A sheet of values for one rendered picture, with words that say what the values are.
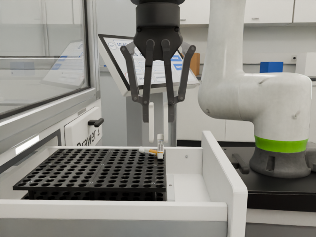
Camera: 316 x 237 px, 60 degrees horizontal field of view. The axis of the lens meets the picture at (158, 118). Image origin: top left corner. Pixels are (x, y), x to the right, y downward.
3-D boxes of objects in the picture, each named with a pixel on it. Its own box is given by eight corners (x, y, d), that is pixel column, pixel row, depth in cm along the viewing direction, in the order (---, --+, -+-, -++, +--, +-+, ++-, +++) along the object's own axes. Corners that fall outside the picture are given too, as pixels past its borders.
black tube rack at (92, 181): (165, 178, 58) (165, 149, 56) (165, 228, 40) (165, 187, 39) (60, 177, 58) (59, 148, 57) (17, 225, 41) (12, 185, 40)
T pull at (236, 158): (237, 159, 51) (238, 152, 51) (249, 176, 44) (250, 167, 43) (218, 159, 51) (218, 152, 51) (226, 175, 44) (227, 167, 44)
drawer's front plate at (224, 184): (208, 176, 63) (209, 130, 61) (242, 268, 35) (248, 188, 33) (200, 176, 63) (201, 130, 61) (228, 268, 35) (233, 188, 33)
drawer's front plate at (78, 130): (101, 138, 95) (100, 106, 93) (74, 170, 67) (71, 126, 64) (96, 138, 95) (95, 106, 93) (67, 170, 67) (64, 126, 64)
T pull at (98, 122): (104, 122, 83) (104, 117, 82) (98, 128, 75) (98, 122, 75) (92, 122, 83) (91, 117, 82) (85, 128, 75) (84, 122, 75)
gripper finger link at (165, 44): (160, 42, 49) (168, 40, 49) (168, 103, 51) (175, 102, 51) (160, 40, 45) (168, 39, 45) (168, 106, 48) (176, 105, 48)
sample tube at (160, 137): (162, 158, 50) (162, 133, 51) (155, 158, 50) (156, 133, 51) (164, 159, 51) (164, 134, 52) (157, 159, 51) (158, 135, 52)
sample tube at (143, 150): (161, 159, 51) (138, 154, 53) (163, 155, 53) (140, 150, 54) (161, 154, 51) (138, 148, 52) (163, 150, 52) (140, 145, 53)
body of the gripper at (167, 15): (130, 0, 42) (131, 61, 44) (184, -1, 42) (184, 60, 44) (135, 9, 50) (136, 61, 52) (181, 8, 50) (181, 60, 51)
